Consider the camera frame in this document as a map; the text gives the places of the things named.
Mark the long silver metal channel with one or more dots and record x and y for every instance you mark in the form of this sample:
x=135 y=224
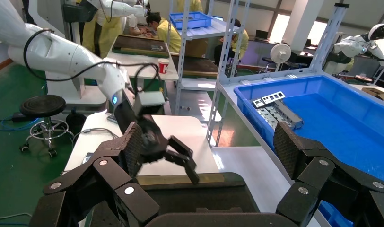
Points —
x=292 y=116

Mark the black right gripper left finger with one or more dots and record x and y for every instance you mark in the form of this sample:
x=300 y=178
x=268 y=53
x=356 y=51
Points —
x=110 y=175

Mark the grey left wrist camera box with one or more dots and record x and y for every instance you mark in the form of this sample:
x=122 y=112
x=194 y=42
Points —
x=149 y=100

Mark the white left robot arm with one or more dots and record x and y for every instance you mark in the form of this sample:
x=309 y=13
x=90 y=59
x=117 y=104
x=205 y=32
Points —
x=54 y=53

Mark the dark phone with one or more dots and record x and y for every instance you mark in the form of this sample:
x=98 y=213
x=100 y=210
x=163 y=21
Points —
x=87 y=158

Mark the large blue plastic bin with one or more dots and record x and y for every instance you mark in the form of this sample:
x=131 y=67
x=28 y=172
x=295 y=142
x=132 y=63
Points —
x=342 y=119

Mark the seated person yellow jacket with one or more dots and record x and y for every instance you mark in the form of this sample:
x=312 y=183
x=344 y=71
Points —
x=168 y=34
x=240 y=40

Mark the standing person yellow coat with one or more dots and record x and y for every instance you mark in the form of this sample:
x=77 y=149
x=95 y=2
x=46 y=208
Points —
x=189 y=5
x=107 y=34

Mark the black flat container tray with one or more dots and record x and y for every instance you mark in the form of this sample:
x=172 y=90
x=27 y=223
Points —
x=138 y=44
x=210 y=194
x=195 y=65

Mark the black power adapter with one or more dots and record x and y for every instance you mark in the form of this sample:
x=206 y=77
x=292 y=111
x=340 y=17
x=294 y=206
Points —
x=21 y=117

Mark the white slotted metal shelf rack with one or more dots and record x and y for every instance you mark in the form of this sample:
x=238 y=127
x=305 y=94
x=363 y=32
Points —
x=226 y=47
x=182 y=62

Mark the red paper cup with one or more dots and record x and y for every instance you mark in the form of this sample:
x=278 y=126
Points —
x=163 y=66

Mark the black round swivel stool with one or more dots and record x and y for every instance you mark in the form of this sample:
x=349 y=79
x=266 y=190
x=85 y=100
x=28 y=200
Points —
x=43 y=106

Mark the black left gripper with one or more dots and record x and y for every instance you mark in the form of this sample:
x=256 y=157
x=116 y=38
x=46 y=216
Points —
x=152 y=137

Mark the stamped silver metal part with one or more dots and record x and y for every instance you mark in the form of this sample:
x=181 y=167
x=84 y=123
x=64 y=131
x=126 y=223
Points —
x=268 y=116

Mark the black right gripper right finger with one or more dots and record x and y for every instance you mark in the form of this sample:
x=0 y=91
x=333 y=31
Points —
x=320 y=175

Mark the silver plate with square holes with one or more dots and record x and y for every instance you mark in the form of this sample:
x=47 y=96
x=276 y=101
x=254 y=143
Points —
x=270 y=98

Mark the white round fan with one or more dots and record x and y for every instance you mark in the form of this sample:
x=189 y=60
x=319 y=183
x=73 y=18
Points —
x=280 y=53

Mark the black laptop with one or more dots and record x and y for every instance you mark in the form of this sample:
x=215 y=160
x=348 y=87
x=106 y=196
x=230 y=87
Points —
x=261 y=34

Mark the small blue plastic bin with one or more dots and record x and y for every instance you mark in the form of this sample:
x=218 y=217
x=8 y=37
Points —
x=192 y=21

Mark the open cardboard box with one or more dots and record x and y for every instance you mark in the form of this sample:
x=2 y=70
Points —
x=377 y=94

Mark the brown round stool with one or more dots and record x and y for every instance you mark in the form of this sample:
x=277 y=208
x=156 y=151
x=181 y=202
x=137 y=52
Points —
x=363 y=78

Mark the white table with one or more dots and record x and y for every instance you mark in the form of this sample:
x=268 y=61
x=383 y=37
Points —
x=142 y=70

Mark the white humanoid robot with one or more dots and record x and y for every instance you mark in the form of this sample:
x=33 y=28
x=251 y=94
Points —
x=351 y=45
x=116 y=7

